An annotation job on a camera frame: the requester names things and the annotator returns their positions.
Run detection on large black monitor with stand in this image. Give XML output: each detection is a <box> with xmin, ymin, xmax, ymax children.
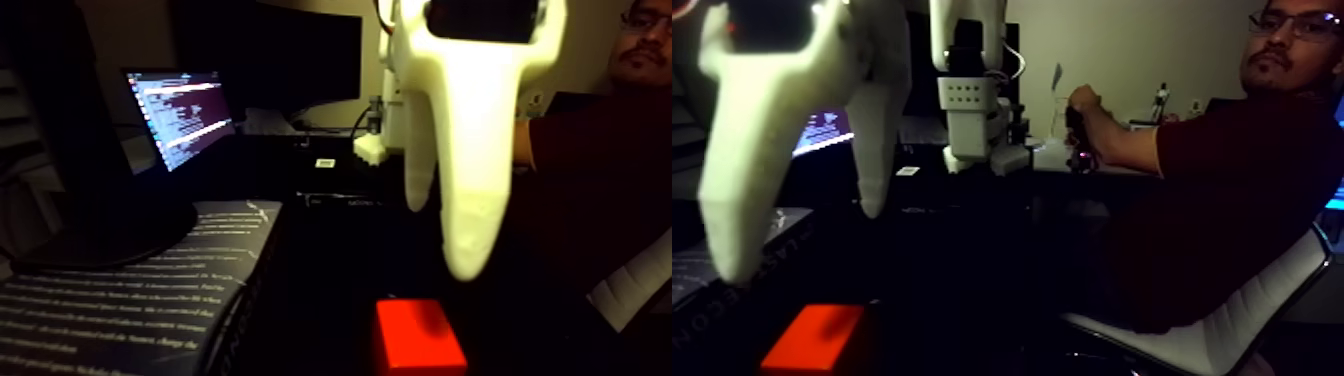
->
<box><xmin>0</xmin><ymin>0</ymin><xmax>201</xmax><ymax>272</ymax></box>

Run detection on person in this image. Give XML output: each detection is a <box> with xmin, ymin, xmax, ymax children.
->
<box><xmin>1066</xmin><ymin>0</ymin><xmax>1344</xmax><ymax>333</ymax></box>

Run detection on black box with white print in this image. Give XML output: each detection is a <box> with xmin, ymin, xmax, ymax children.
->
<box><xmin>297</xmin><ymin>189</ymin><xmax>409</xmax><ymax>208</ymax></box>

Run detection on black book with white text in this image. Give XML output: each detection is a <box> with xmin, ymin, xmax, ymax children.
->
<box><xmin>0</xmin><ymin>199</ymin><xmax>285</xmax><ymax>376</ymax></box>

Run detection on wide black monitor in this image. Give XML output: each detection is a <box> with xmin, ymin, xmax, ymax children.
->
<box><xmin>171</xmin><ymin>0</ymin><xmax>364</xmax><ymax>115</ymax></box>

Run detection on person's left hand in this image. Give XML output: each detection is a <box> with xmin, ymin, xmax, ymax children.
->
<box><xmin>1066</xmin><ymin>86</ymin><xmax>1104</xmax><ymax>119</ymax></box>

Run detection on dark-framed eyeglasses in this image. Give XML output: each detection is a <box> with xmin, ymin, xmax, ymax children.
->
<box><xmin>1249</xmin><ymin>10</ymin><xmax>1344</xmax><ymax>43</ymax></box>

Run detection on red cube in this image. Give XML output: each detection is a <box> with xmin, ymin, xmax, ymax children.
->
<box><xmin>374</xmin><ymin>298</ymin><xmax>470</xmax><ymax>374</ymax></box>

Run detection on white office chair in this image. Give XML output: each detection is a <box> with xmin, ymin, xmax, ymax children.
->
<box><xmin>1060</xmin><ymin>225</ymin><xmax>1337</xmax><ymax>376</ymax></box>

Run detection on open laptop with lit screen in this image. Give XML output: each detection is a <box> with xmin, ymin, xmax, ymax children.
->
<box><xmin>123</xmin><ymin>68</ymin><xmax>238</xmax><ymax>173</ymax></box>

